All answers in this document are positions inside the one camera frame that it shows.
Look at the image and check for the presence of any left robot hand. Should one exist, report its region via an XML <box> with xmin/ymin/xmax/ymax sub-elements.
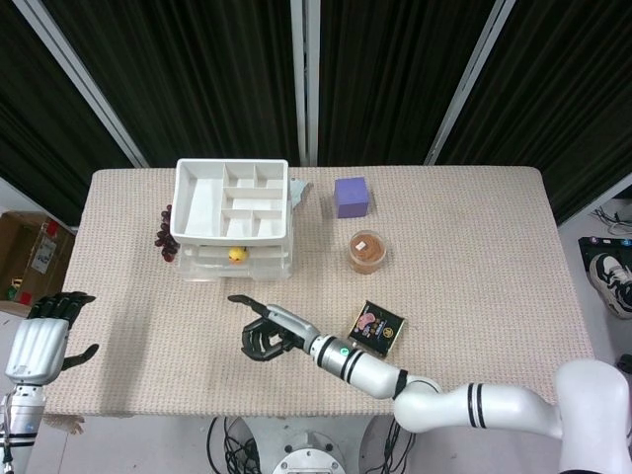
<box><xmin>4</xmin><ymin>290</ymin><xmax>100</xmax><ymax>386</ymax></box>

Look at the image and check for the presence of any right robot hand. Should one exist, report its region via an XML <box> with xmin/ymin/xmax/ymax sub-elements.
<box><xmin>226</xmin><ymin>294</ymin><xmax>320</xmax><ymax>362</ymax></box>

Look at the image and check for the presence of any clear plastic container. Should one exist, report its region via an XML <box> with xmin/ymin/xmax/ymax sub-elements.
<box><xmin>178</xmin><ymin>243</ymin><xmax>292</xmax><ymax>262</ymax></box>

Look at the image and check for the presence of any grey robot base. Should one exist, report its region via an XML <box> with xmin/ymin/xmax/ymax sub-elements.
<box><xmin>271</xmin><ymin>429</ymin><xmax>353</xmax><ymax>474</ymax></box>

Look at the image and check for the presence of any clear jar of rubber bands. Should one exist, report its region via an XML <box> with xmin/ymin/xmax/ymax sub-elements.
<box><xmin>348</xmin><ymin>229</ymin><xmax>387</xmax><ymax>275</ymax></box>

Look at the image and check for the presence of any white plastic drawer unit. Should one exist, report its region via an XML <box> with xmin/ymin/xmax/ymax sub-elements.
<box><xmin>169</xmin><ymin>158</ymin><xmax>296</xmax><ymax>282</ymax></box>

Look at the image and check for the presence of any black luncheon meat can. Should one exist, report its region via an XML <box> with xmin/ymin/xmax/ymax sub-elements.
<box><xmin>348</xmin><ymin>299</ymin><xmax>408</xmax><ymax>357</ymax></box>

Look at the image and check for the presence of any brown cardboard box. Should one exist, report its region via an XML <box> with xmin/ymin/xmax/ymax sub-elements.
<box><xmin>0</xmin><ymin>210</ymin><xmax>76</xmax><ymax>312</ymax></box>

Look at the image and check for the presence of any purple foam cube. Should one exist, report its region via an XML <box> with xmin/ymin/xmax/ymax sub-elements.
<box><xmin>334</xmin><ymin>176</ymin><xmax>372</xmax><ymax>220</ymax></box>

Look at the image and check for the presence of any dark red grape bunch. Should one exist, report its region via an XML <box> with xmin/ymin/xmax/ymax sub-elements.
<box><xmin>154</xmin><ymin>204</ymin><xmax>178</xmax><ymax>262</ymax></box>

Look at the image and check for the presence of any beige waffle tablecloth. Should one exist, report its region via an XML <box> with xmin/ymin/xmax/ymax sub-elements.
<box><xmin>42</xmin><ymin>166</ymin><xmax>596</xmax><ymax>421</ymax></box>

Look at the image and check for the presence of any black and white sneaker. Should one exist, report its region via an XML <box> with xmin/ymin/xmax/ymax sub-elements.
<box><xmin>589</xmin><ymin>252</ymin><xmax>632</xmax><ymax>317</ymax></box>

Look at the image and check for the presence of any black floor cable bundle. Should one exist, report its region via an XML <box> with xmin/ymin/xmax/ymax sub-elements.
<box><xmin>205</xmin><ymin>417</ymin><xmax>277</xmax><ymax>474</ymax></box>

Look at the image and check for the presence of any white frame post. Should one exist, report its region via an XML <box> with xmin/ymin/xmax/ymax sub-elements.
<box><xmin>424</xmin><ymin>0</ymin><xmax>517</xmax><ymax>167</ymax></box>
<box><xmin>289</xmin><ymin>0</ymin><xmax>322</xmax><ymax>168</ymax></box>
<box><xmin>14</xmin><ymin>0</ymin><xmax>149</xmax><ymax>169</ymax></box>

